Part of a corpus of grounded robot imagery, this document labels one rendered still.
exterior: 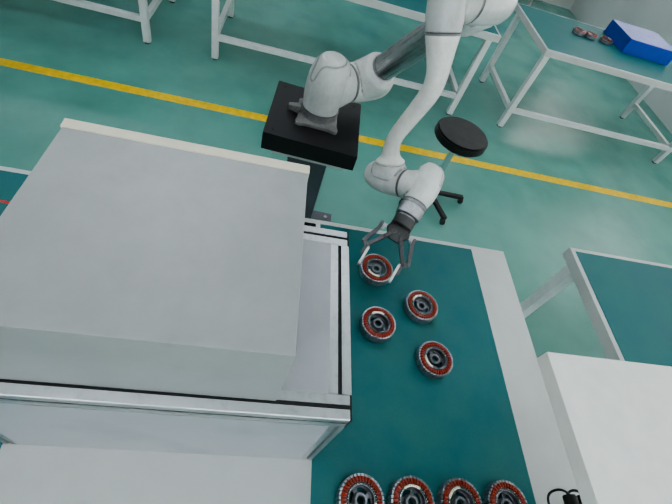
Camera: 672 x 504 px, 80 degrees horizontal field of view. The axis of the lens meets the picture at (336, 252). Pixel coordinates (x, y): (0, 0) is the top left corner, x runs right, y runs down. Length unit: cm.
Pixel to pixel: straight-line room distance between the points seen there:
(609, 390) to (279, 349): 67
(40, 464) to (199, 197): 71
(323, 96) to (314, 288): 98
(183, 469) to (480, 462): 77
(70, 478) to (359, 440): 66
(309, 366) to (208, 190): 37
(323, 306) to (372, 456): 47
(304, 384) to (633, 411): 63
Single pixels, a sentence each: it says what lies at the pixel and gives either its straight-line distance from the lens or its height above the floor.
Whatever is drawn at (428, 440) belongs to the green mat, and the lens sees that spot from 124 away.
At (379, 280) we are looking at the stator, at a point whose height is 82.
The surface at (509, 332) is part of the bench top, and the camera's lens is 154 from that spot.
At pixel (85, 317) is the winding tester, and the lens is 61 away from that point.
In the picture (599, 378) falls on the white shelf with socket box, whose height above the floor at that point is 120.
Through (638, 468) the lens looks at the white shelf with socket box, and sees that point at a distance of 95.
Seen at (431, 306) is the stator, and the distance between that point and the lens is 138.
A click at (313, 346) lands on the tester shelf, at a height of 111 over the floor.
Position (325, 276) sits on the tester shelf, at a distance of 89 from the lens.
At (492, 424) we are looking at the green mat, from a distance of 135.
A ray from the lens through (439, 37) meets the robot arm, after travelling 129.
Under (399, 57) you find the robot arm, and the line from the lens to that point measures 163.
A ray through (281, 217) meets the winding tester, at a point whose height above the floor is 132.
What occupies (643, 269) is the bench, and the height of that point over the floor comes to 75.
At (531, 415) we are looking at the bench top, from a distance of 145.
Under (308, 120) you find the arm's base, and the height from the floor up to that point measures 85.
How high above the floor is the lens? 184
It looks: 50 degrees down
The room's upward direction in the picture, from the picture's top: 22 degrees clockwise
